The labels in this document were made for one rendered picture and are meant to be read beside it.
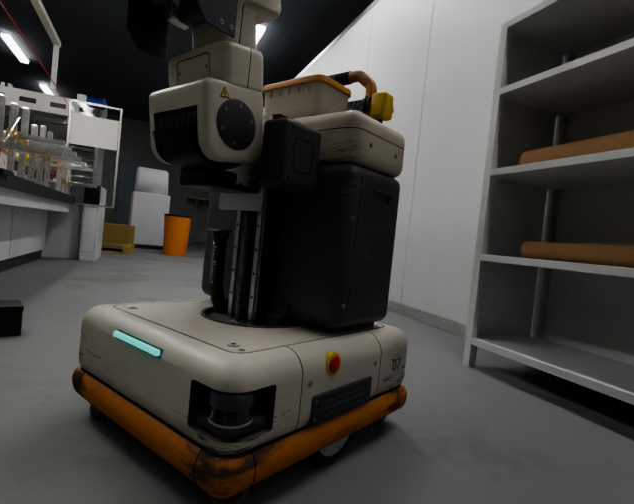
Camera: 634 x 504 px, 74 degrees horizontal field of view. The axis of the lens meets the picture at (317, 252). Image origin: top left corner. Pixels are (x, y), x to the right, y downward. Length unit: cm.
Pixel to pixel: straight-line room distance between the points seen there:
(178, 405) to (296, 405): 22
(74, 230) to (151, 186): 335
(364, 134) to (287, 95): 31
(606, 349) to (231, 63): 185
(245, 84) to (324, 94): 27
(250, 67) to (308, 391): 69
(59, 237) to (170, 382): 476
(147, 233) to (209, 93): 769
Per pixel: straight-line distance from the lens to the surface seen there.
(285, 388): 83
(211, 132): 90
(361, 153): 100
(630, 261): 179
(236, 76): 96
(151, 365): 92
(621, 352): 216
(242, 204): 106
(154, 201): 856
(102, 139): 542
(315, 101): 116
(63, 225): 554
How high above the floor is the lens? 50
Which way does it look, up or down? 2 degrees down
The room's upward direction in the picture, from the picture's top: 6 degrees clockwise
